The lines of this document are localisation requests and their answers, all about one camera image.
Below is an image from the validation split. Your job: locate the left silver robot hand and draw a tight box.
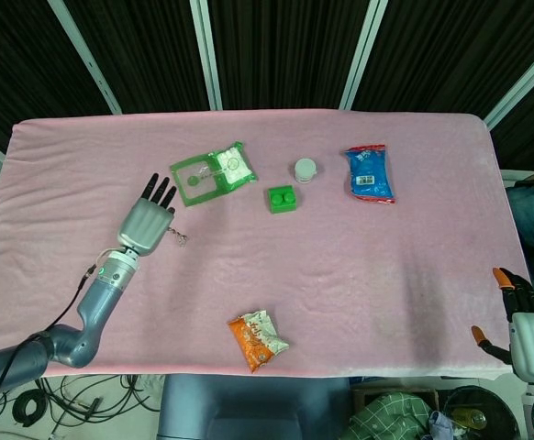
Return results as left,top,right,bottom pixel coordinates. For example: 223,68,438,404
116,172,178,257

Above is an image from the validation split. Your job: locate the small metal keychain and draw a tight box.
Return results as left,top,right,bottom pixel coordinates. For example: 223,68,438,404
168,225,191,248

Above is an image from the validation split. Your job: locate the black round bin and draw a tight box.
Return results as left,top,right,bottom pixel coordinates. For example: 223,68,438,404
440,384,523,440

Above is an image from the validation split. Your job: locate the yellow bottle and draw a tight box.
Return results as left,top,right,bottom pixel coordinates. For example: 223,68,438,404
452,407,487,431

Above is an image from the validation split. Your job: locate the green cotton pad bag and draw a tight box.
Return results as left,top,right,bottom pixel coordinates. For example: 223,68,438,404
169,140,259,210

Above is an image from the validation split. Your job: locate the crumpled blue grey cloth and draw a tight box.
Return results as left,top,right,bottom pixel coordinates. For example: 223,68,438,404
428,411,455,440

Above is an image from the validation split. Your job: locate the green toy building brick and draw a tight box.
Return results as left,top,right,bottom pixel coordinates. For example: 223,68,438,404
263,183,300,215

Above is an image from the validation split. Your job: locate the orange snack packet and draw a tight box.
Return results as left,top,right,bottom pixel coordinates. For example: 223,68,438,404
228,309,291,375

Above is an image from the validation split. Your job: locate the green checkered cloth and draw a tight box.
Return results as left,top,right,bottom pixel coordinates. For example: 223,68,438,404
349,392,433,440

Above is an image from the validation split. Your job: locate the black curtain panel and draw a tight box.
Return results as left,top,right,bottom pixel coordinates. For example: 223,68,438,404
0,0,115,155
351,0,534,123
62,0,213,116
489,75,534,161
214,0,369,111

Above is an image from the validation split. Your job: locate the small white plastic jar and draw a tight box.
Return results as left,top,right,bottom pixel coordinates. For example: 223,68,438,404
293,158,318,184

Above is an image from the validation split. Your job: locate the pink table cloth mat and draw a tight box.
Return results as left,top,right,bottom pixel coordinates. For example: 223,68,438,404
0,108,534,385

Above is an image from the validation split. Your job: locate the blue snack packet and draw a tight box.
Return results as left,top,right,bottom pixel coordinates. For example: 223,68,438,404
343,144,397,206

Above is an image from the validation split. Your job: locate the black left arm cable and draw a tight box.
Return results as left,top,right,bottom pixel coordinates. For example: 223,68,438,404
0,249,126,440

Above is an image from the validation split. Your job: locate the black floor cable tangle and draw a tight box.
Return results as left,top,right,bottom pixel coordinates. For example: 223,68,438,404
0,374,162,440

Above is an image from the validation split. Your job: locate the coiled black cable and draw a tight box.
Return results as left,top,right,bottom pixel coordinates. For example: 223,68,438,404
13,389,48,427

